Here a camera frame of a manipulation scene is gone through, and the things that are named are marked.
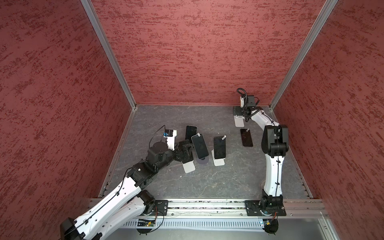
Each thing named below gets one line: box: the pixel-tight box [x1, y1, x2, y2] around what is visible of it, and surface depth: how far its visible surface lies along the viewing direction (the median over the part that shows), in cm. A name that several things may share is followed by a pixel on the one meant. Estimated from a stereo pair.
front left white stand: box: [181, 160, 196, 174], surface depth 89 cm
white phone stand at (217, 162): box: [211, 149, 226, 167], surface depth 91 cm
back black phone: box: [185, 125, 198, 143], surface depth 94 cm
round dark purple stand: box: [196, 155, 209, 164], surface depth 92 cm
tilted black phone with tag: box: [191, 132, 209, 159], surface depth 87 cm
